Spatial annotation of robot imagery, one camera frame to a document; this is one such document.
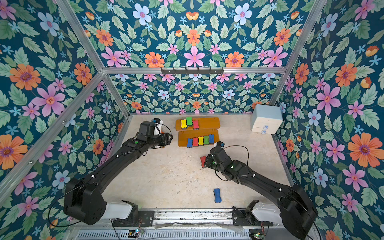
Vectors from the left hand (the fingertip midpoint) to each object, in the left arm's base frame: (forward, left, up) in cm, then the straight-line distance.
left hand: (170, 135), depth 84 cm
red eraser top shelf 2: (-12, -18, -9) cm, 23 cm away
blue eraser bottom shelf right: (+7, -25, -17) cm, 32 cm away
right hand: (-13, -18, -7) cm, 23 cm away
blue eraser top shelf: (-31, -24, -18) cm, 43 cm away
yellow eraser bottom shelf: (+6, -18, -17) cm, 25 cm away
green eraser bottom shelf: (+6, -22, -17) cm, 28 cm away
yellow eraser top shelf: (+11, -7, -3) cm, 14 cm away
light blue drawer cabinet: (+12, -63, -6) cm, 64 cm away
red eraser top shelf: (+9, -15, -3) cm, 18 cm away
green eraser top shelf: (+13, -11, -4) cm, 18 cm away
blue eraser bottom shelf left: (+4, -10, -16) cm, 20 cm away
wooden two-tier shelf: (+11, -20, -5) cm, 24 cm away
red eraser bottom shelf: (+5, -14, -17) cm, 23 cm away
